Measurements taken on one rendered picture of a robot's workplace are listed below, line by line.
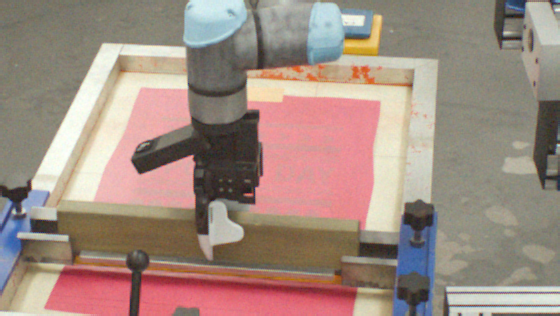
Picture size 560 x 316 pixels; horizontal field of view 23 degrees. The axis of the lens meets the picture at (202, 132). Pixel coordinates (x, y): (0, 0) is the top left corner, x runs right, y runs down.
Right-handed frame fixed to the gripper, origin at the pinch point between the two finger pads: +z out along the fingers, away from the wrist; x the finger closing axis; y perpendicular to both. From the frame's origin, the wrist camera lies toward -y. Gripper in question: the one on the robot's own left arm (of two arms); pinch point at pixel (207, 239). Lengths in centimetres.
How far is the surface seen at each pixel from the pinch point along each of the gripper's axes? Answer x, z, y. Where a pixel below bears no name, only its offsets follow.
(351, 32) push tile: 72, 5, 14
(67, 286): -4.5, 6.2, -18.9
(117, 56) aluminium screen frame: 55, 3, -26
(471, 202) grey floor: 165, 102, 40
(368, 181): 26.3, 6.3, 19.8
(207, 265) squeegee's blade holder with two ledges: -2.7, 2.3, 0.3
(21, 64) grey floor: 229, 101, -106
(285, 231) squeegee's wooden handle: -1.5, -3.3, 10.7
